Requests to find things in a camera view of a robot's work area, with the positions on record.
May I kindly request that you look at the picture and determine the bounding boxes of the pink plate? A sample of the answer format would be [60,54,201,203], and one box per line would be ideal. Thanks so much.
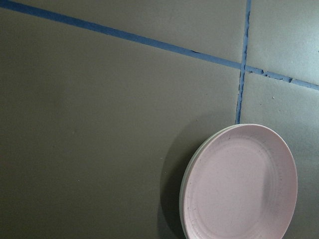
[184,124,298,239]

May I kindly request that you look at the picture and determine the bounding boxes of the cream plate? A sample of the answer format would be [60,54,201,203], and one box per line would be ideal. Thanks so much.
[178,123,246,239]

